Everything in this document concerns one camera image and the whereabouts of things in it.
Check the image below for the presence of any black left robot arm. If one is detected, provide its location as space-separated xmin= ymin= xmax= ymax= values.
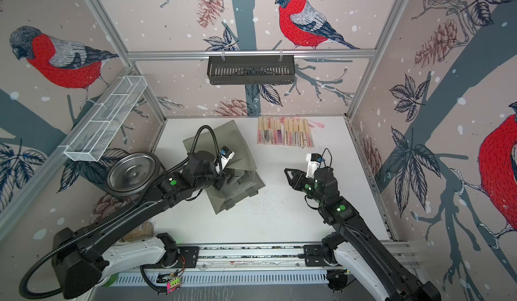
xmin=52 ymin=147 xmax=235 ymax=299

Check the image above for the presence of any round steel plate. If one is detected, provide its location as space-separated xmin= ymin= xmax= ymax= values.
xmin=106 ymin=152 xmax=162 ymax=197

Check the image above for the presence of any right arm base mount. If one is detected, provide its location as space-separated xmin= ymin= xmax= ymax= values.
xmin=298 ymin=243 xmax=340 ymax=267

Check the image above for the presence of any black hanging wire basket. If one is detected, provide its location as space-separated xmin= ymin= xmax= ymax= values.
xmin=207 ymin=55 xmax=296 ymax=85

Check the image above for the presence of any black right base connector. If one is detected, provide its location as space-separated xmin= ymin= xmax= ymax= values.
xmin=326 ymin=269 xmax=350 ymax=292

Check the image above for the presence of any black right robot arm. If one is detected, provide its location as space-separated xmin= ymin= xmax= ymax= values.
xmin=284 ymin=166 xmax=441 ymax=300

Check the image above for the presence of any pink small circuit board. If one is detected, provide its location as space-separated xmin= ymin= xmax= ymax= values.
xmin=166 ymin=277 xmax=181 ymax=294

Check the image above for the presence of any grey pink folding fan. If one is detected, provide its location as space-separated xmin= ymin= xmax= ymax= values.
xmin=292 ymin=118 xmax=302 ymax=147

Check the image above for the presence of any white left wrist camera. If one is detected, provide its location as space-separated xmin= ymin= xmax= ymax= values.
xmin=218 ymin=146 xmax=235 ymax=171

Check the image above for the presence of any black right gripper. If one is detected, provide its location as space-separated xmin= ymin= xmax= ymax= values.
xmin=285 ymin=166 xmax=328 ymax=207

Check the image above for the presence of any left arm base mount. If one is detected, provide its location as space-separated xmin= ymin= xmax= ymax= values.
xmin=155 ymin=233 xmax=200 ymax=269

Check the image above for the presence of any green canvas tote bag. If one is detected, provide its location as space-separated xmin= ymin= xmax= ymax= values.
xmin=206 ymin=120 xmax=265 ymax=214

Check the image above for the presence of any black grey wooden folding fan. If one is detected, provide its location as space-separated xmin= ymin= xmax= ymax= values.
xmin=263 ymin=118 xmax=271 ymax=145

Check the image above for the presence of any black corrugated cable conduit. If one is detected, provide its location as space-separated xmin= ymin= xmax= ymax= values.
xmin=18 ymin=124 xmax=221 ymax=300

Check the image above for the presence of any red blossom white folding fan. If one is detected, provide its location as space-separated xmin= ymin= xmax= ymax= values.
xmin=282 ymin=117 xmax=289 ymax=146

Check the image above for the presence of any pink tassel folding fan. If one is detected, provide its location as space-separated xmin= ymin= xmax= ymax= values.
xmin=303 ymin=119 xmax=325 ymax=147

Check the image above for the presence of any pink wooden folding fan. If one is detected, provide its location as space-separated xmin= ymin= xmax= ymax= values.
xmin=257 ymin=117 xmax=265 ymax=144

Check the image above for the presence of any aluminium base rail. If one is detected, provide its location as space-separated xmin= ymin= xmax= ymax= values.
xmin=104 ymin=242 xmax=421 ymax=270

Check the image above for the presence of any pink striped folding fan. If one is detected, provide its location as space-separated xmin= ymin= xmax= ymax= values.
xmin=288 ymin=118 xmax=296 ymax=147

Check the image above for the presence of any white mesh wall shelf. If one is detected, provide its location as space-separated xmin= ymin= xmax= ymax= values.
xmin=64 ymin=75 xmax=148 ymax=162

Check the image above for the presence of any brown box behind arm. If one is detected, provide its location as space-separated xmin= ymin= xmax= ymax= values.
xmin=121 ymin=222 xmax=154 ymax=243

